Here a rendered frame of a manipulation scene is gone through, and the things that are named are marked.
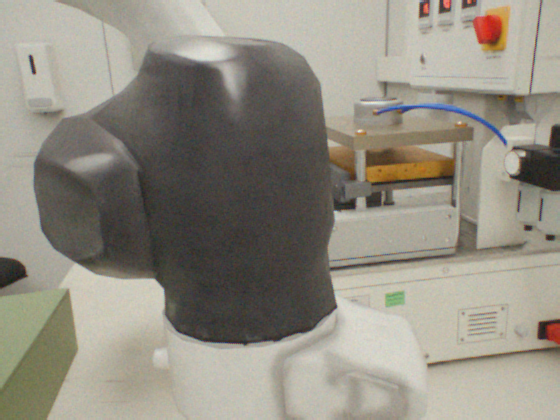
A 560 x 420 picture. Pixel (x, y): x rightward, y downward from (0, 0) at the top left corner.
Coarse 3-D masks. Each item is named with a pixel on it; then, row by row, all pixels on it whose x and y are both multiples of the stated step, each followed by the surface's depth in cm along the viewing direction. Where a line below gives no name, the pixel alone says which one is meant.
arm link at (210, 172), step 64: (192, 64) 21; (256, 64) 21; (64, 128) 28; (128, 128) 24; (192, 128) 21; (256, 128) 21; (320, 128) 23; (64, 192) 26; (128, 192) 24; (192, 192) 21; (256, 192) 21; (320, 192) 23; (128, 256) 25; (192, 256) 22; (256, 256) 22; (320, 256) 24; (192, 320) 23; (256, 320) 23; (320, 320) 24
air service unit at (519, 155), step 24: (528, 144) 72; (552, 144) 65; (504, 168) 74; (528, 168) 68; (552, 168) 64; (528, 192) 70; (552, 192) 66; (528, 216) 71; (552, 216) 66; (552, 240) 68
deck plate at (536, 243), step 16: (464, 224) 90; (464, 240) 82; (528, 240) 81; (544, 240) 81; (432, 256) 76; (448, 256) 76; (464, 256) 76; (480, 256) 76; (496, 256) 77; (336, 272) 72; (352, 272) 73
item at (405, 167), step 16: (336, 160) 82; (352, 160) 82; (368, 160) 81; (384, 160) 81; (400, 160) 80; (416, 160) 79; (432, 160) 79; (448, 160) 79; (352, 176) 77; (368, 176) 77; (384, 176) 78; (400, 176) 78; (416, 176) 79; (432, 176) 79; (448, 176) 80
